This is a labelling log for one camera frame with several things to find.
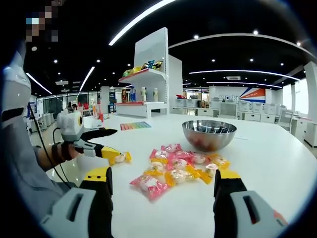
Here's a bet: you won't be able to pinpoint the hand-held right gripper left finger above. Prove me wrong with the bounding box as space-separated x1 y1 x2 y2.
39 166 114 238

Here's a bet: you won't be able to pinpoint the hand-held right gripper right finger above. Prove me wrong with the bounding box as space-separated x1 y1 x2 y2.
212 170 289 238

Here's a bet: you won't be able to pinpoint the yellow marshmallow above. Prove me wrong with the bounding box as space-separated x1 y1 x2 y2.
108 151 132 166

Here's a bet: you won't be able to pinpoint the pile of marshmallows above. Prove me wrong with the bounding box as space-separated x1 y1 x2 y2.
130 143 231 202

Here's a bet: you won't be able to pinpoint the steel bowl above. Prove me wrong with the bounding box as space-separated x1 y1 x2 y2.
182 120 238 152

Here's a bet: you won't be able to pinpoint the person's left hand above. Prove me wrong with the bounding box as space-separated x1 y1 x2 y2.
61 143 83 162

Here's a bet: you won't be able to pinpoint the rainbow grid card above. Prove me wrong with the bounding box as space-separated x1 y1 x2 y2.
120 121 152 131

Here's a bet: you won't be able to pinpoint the white table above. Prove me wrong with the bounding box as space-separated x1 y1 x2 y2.
46 113 317 238

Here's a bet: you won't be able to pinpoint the person in grey shirt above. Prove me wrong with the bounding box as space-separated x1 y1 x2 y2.
4 138 82 224

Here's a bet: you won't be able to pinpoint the white chest-worn device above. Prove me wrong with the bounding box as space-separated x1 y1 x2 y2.
1 53 33 129

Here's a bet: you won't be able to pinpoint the row of snack packets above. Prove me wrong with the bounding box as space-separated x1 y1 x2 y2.
122 59 163 77

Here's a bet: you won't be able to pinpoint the curved ceiling light strip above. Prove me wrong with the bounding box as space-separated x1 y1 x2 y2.
108 0 179 47

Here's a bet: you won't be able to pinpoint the white storage boxes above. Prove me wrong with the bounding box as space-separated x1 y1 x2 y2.
175 98 199 109

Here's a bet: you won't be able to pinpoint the white display shelf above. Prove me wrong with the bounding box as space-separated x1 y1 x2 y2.
115 27 183 119

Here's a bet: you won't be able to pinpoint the white mesh office chair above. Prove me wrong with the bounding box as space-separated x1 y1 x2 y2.
219 101 238 119

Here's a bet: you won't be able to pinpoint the black wrist strap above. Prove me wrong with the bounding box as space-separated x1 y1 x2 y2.
51 142 75 163

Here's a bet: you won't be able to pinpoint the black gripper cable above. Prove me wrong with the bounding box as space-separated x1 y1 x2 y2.
27 103 75 185

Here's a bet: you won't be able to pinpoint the striped wall banner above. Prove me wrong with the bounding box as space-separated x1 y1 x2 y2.
239 88 266 104

